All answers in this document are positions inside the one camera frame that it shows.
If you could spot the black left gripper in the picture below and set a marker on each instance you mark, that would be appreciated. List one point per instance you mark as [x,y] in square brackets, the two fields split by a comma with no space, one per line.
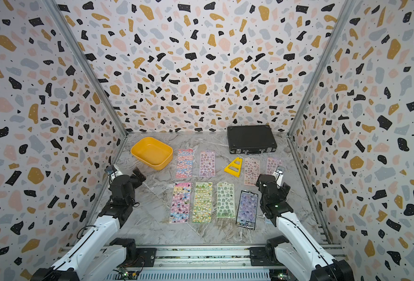
[135,182]

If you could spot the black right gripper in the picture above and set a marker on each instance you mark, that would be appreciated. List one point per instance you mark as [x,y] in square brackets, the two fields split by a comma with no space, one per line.
[282,192]

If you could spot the purple bonbon sticker sheet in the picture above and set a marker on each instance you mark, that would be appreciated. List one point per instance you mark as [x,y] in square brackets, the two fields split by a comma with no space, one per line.
[247,210]

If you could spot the lilac character sticker sheet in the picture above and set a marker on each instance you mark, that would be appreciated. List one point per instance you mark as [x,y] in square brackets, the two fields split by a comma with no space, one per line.
[272,165]

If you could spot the pink bear sticker sheet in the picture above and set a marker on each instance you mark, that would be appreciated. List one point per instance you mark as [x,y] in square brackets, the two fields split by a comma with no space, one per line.
[251,171]

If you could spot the green frog sticker sheet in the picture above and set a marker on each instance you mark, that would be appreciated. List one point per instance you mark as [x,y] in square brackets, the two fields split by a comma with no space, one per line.
[225,206]

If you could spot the yellow plastic storage box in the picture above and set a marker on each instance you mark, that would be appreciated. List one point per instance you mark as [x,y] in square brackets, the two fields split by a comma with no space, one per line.
[152,153]

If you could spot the pink yellow cat sticker sheet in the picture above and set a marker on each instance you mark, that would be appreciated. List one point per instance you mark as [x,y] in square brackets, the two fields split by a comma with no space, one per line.
[180,207]

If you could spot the red blue cat sticker sheet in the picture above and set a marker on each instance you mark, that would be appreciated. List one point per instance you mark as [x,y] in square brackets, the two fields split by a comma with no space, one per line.
[184,163]

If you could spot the green animal sticker sheet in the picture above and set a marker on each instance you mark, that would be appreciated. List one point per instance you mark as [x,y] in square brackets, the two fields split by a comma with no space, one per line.
[202,211]

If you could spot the purple 3D sticker sheet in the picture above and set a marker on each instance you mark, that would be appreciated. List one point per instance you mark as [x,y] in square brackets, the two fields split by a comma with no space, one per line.
[207,167]

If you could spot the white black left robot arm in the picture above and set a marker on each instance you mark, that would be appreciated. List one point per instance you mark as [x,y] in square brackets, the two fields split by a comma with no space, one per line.
[91,242]

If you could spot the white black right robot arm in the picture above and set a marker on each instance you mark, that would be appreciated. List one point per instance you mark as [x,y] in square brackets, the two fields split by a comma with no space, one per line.
[305,246]

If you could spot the yellow triangular plastic block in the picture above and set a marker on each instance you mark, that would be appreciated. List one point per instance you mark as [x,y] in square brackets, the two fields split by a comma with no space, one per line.
[234,167]

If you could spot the black hard case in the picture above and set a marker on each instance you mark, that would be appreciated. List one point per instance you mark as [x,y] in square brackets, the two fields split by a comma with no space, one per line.
[251,139]

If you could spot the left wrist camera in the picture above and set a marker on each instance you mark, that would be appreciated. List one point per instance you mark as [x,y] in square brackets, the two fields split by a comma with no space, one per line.
[112,172]

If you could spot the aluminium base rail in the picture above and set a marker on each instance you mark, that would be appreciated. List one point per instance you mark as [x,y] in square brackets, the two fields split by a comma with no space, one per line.
[206,263]

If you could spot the left aluminium corner post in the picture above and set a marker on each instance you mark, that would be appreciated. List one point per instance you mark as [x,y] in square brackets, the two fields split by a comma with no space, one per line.
[66,32]

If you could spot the aluminium corner post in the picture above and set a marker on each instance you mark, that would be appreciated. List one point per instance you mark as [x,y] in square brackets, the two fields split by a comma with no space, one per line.
[66,32]
[341,21]

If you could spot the right aluminium corner post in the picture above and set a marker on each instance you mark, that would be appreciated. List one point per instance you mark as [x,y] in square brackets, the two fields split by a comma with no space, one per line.
[341,21]

